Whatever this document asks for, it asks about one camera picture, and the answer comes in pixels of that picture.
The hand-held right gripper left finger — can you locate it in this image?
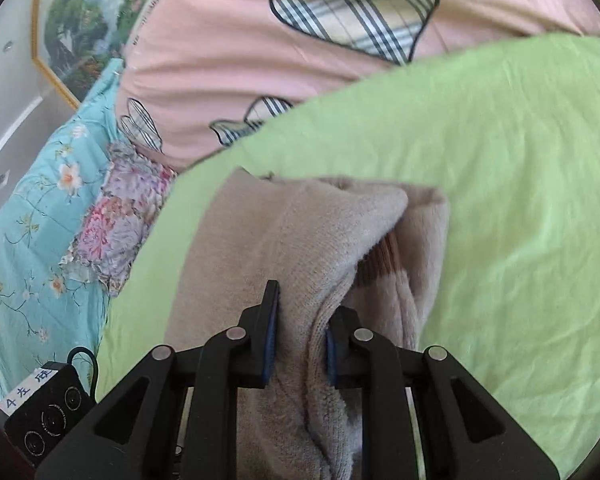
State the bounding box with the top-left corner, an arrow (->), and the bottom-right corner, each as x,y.
34,280 -> 282,480

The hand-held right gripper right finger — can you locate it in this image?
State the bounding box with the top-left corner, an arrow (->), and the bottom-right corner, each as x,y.
326,306 -> 561,480

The beige knit sweater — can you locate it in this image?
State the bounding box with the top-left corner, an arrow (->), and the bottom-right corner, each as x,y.
162,167 -> 451,480

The turquoise floral bedding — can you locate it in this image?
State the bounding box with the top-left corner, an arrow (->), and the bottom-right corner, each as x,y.
0,57 -> 131,401

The floral ruffled pillow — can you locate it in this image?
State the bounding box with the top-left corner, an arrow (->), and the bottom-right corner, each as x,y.
60,140 -> 178,296

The green bed sheet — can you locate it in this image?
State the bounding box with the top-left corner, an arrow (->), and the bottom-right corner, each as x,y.
95,32 -> 600,480

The pink quilt with plaid hearts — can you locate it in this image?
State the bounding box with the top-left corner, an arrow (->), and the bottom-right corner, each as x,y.
117,0 -> 600,173

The framed landscape painting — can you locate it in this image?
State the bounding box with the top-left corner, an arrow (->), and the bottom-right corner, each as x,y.
32,0 -> 176,111

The black cable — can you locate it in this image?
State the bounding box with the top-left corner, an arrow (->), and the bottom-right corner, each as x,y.
66,346 -> 100,403

